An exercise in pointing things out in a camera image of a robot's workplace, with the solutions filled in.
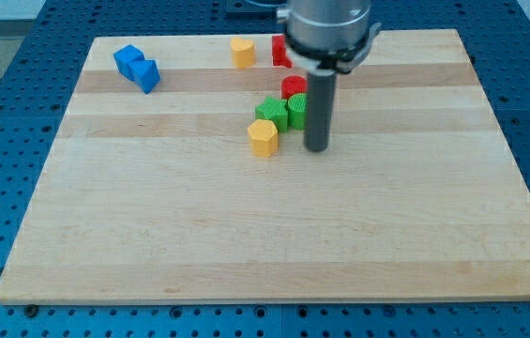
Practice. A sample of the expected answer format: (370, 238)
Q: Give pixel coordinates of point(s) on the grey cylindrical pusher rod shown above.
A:
(319, 108)

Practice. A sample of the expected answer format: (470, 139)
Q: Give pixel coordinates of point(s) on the yellow heart block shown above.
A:
(243, 52)

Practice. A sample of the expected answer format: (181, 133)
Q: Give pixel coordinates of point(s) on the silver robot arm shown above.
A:
(326, 38)

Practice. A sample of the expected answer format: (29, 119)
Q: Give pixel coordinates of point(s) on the green star block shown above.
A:
(274, 110)

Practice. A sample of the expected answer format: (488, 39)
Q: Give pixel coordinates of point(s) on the red cylinder block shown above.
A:
(292, 85)

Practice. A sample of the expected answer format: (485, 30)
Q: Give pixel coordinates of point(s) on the green cylinder block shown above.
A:
(296, 106)

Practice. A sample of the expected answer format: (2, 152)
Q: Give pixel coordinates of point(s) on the yellow pentagon block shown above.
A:
(264, 138)

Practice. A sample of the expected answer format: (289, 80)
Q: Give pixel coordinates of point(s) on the wooden board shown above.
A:
(157, 199)

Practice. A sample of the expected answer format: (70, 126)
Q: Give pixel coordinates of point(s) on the blue triangle block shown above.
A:
(145, 74)

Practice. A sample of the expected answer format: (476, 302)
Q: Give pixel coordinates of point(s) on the blue cube block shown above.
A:
(124, 57)

